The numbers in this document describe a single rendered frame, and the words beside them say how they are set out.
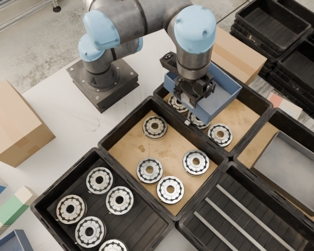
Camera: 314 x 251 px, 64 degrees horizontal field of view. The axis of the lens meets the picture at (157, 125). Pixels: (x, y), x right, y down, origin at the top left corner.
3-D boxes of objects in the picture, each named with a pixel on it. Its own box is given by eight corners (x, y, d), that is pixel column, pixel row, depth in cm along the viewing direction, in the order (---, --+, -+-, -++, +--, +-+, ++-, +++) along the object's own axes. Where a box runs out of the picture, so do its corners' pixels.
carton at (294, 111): (294, 115, 123) (302, 108, 116) (284, 134, 119) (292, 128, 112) (264, 99, 126) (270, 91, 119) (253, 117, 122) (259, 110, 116)
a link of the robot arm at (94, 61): (79, 57, 111) (71, 35, 99) (107, 46, 114) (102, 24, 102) (89, 77, 107) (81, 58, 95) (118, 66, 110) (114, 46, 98)
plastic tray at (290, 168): (248, 170, 99) (252, 167, 94) (274, 134, 105) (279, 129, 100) (311, 216, 92) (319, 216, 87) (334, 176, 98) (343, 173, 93)
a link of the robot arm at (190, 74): (169, 55, 55) (196, 34, 56) (170, 66, 59) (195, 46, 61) (192, 77, 53) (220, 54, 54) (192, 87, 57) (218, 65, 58)
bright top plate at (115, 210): (100, 203, 91) (99, 203, 91) (117, 181, 94) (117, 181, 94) (122, 220, 89) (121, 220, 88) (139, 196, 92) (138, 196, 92)
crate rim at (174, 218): (96, 146, 95) (94, 144, 92) (150, 96, 103) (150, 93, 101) (175, 223, 84) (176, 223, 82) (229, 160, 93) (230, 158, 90)
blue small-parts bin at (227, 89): (163, 86, 86) (164, 73, 79) (193, 62, 90) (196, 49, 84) (206, 125, 80) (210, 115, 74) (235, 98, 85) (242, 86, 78)
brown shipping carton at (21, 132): (-17, 123, 121) (-41, 108, 106) (23, 96, 127) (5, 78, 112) (15, 168, 112) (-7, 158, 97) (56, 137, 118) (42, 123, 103)
